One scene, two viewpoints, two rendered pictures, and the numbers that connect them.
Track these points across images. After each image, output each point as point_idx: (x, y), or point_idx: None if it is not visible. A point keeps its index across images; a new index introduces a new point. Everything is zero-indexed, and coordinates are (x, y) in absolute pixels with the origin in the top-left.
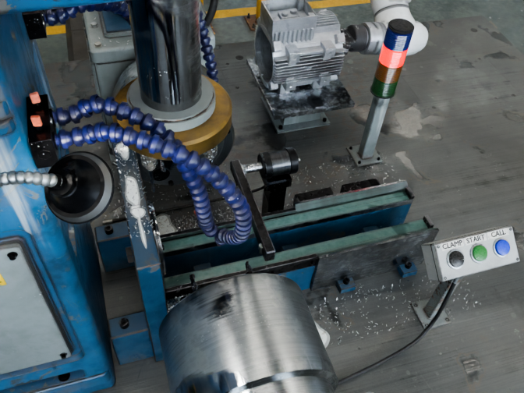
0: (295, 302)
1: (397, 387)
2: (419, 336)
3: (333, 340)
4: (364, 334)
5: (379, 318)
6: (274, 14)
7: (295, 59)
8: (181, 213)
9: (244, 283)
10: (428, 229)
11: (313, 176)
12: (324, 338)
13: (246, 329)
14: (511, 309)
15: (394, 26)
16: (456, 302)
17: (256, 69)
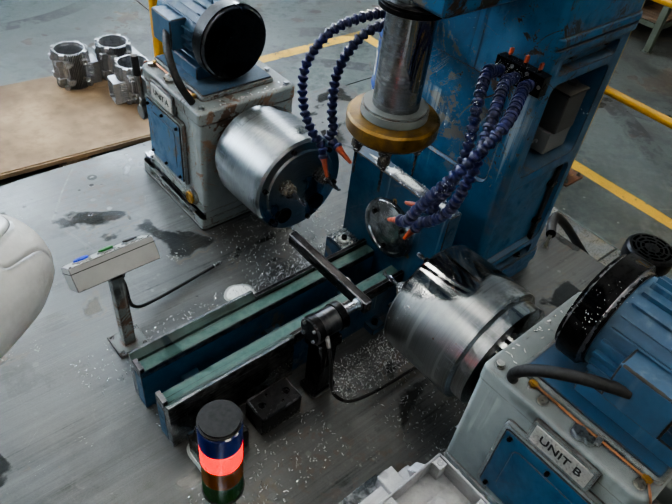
0: (257, 153)
1: (161, 278)
2: (144, 304)
3: (220, 296)
4: (193, 308)
5: (181, 323)
6: None
7: None
8: (412, 365)
9: (294, 139)
10: (139, 351)
11: (290, 471)
12: (228, 295)
13: (281, 121)
14: (36, 370)
15: (230, 409)
16: (99, 360)
17: None
